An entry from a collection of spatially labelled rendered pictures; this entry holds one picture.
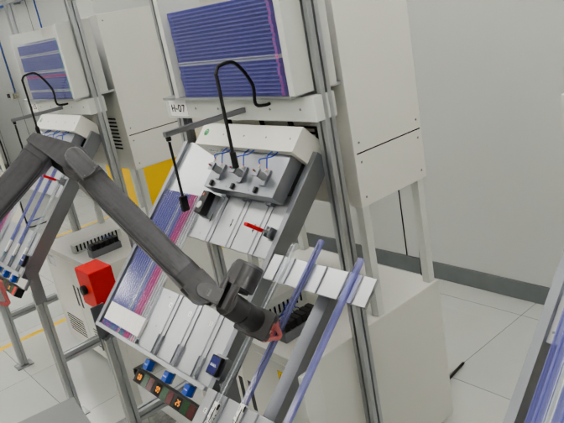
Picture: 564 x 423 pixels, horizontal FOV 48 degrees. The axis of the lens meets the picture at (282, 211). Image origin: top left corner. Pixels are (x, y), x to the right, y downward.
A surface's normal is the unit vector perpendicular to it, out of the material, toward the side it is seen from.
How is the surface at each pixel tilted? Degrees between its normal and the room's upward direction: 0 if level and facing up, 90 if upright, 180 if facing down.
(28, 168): 71
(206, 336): 45
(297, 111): 90
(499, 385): 0
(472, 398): 0
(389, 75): 90
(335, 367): 90
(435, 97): 90
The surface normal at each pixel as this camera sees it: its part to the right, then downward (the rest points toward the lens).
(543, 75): -0.74, 0.34
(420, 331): 0.64, 0.13
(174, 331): -0.65, -0.43
